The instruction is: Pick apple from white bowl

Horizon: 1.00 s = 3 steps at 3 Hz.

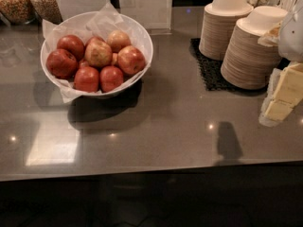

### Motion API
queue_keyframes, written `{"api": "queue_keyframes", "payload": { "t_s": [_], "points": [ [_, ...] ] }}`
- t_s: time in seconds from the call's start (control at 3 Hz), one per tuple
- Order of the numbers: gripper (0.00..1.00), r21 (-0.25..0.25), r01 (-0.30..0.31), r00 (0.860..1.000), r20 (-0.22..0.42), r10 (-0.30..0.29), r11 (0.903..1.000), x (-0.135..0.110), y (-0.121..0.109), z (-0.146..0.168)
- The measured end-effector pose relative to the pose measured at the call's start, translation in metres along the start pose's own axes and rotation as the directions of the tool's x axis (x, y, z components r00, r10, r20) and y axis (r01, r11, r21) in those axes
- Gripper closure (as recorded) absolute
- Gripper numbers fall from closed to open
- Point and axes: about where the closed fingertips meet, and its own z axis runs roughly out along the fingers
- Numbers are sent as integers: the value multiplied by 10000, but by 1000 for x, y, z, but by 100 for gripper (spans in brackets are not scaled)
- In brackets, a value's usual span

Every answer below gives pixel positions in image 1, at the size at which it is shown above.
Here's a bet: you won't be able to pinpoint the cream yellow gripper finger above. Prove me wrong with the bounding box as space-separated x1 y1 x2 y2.
258 61 303 127

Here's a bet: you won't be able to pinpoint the yellowish red apple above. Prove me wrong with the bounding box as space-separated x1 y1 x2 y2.
84 40 113 68

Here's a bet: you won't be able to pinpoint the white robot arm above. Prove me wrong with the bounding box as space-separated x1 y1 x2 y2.
258 0 303 127

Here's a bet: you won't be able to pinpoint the red right apple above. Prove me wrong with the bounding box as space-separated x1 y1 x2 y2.
117 45 146 76

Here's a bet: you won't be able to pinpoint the small partly hidden apple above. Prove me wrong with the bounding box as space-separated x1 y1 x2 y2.
111 53 118 66

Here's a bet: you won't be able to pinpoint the red front-right apple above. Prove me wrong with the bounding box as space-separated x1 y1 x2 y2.
99 65 124 93

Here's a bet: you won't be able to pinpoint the pale back apple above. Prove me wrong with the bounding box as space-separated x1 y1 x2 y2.
107 30 131 53

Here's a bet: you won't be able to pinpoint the red front-left apple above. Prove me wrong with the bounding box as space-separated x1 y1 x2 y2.
74 66 99 93

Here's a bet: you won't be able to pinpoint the low hidden red apple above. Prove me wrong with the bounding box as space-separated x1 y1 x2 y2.
79 59 89 68

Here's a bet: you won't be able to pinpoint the dark red back-left apple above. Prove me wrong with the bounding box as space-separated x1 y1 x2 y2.
57 35 84 61

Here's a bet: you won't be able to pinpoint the dark red left apple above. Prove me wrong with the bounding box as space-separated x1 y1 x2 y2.
46 49 78 79

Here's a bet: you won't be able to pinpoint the front stack paper bowls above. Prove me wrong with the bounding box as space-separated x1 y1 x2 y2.
221 6 287 90

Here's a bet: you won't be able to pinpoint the stack paper bowls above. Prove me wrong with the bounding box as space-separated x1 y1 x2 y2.
199 0 253 61
221 6 287 90

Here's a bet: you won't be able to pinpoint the black rubber mat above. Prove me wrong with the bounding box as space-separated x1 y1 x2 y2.
190 38 267 94

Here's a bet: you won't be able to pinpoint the back stack paper bowls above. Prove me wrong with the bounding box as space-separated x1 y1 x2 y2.
199 0 253 61

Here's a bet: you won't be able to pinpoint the clear acrylic sign holder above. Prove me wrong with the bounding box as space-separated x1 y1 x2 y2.
119 0 172 34

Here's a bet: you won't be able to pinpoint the right cereal glass jar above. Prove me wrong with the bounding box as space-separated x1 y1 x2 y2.
30 0 62 24

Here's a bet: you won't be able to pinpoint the cereal glass jar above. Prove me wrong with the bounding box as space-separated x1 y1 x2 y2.
0 0 35 24
30 0 62 24

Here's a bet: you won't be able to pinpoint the left cereal glass jar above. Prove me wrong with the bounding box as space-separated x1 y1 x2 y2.
0 0 35 24

